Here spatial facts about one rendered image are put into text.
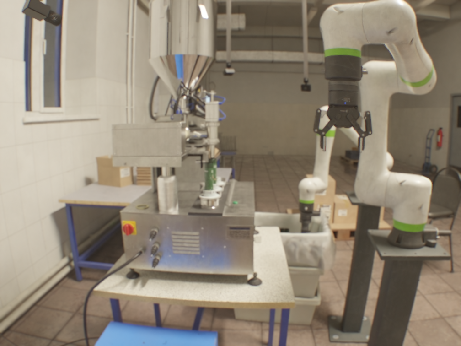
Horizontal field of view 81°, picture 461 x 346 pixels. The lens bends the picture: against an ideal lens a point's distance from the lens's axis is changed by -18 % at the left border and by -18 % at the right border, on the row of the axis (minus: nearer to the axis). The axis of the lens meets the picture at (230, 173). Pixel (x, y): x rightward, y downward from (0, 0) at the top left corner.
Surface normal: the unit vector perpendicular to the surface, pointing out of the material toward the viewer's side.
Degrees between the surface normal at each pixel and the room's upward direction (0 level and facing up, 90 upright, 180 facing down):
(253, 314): 96
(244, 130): 90
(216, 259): 90
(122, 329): 0
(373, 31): 130
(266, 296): 0
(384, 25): 114
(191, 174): 90
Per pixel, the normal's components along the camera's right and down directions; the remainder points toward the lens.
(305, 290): -0.21, 0.27
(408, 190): -0.66, 0.10
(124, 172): 0.92, 0.07
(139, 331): 0.00, -0.98
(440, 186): -0.94, -0.18
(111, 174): -0.40, 0.16
